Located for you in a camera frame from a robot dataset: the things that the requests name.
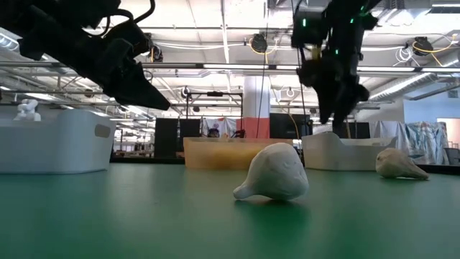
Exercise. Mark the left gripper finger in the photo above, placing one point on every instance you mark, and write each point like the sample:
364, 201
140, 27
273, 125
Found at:
140, 90

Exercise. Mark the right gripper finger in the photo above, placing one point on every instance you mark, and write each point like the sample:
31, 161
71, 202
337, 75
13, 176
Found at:
326, 108
345, 108

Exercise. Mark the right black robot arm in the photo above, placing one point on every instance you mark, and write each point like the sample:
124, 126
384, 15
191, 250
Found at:
341, 28

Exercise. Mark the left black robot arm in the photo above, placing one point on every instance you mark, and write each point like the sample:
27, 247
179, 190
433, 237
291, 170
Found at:
43, 25

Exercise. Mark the black partition panel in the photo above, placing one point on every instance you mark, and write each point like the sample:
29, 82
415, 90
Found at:
165, 136
284, 126
359, 129

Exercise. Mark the white plastic basket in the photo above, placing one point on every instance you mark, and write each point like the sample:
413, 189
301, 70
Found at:
54, 147
334, 154

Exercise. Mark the white and red column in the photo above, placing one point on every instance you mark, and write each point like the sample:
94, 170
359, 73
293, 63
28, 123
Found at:
257, 108

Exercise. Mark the beige shell at right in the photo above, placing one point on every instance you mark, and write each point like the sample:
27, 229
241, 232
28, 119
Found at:
395, 163

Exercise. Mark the blue patterned draped cloth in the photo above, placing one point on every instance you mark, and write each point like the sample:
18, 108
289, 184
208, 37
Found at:
424, 140

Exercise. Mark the person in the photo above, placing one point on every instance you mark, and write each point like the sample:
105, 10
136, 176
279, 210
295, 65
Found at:
213, 133

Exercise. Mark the white hanging cloth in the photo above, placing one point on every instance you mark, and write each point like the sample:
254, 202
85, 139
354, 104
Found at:
226, 124

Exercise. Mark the orange translucent basket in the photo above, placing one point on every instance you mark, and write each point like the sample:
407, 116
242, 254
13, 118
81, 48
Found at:
215, 153

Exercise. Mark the white blocky figure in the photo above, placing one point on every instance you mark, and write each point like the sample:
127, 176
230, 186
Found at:
28, 113

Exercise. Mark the grey bin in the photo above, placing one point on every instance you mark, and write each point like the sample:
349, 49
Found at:
453, 156

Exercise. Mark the silver ceiling air duct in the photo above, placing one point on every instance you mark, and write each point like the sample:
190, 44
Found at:
402, 86
7, 41

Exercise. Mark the black tubular stand frame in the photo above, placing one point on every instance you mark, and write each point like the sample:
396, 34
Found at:
215, 94

